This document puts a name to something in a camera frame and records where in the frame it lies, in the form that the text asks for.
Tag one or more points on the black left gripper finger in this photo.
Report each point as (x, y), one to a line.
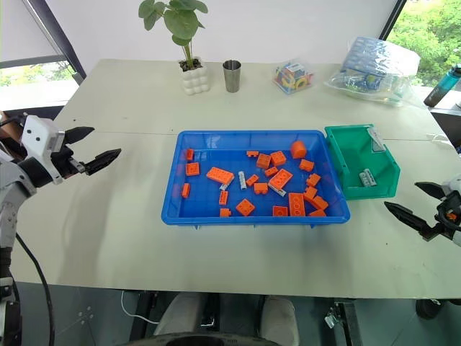
(80, 134)
(102, 160)

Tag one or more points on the clear plastic bag with blue items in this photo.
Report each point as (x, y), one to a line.
(374, 72)

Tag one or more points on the blue plastic tray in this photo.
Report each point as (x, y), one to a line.
(205, 194)

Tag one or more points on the black window frame post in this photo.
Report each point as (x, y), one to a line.
(57, 39)

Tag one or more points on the long orange block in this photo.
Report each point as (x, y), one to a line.
(281, 178)
(219, 175)
(297, 205)

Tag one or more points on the grey rounded shape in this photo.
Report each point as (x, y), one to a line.
(183, 313)
(279, 319)

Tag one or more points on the small orange block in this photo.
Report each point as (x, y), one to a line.
(310, 193)
(252, 180)
(317, 213)
(225, 212)
(313, 179)
(223, 198)
(189, 154)
(260, 189)
(185, 190)
(271, 171)
(252, 154)
(306, 165)
(320, 203)

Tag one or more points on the black caster wheel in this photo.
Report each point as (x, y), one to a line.
(428, 309)

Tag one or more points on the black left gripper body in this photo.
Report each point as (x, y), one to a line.
(66, 160)

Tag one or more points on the square orange block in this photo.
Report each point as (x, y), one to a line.
(263, 161)
(278, 158)
(192, 169)
(245, 207)
(279, 211)

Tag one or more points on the clear label card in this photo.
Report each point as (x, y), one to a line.
(376, 140)

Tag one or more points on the steel cup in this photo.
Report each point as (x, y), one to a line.
(232, 77)

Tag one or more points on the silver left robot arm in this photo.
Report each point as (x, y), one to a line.
(9, 187)

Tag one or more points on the white bubble plant pot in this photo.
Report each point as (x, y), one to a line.
(194, 81)

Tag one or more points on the green leafy plant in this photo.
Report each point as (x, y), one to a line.
(180, 21)

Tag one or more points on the clear box of colourful pieces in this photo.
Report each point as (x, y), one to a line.
(293, 77)

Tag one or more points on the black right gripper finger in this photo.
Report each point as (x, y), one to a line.
(432, 190)
(408, 218)

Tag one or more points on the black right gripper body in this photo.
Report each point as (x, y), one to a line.
(450, 210)

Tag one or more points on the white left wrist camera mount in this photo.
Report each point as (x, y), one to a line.
(36, 133)

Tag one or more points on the orange plastic brick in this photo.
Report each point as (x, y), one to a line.
(298, 149)

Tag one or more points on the metal table leg bracket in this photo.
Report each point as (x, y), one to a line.
(342, 320)

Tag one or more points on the green plastic bin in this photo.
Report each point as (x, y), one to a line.
(345, 155)

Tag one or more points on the dark water bottle teal cap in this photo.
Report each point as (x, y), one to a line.
(441, 88)

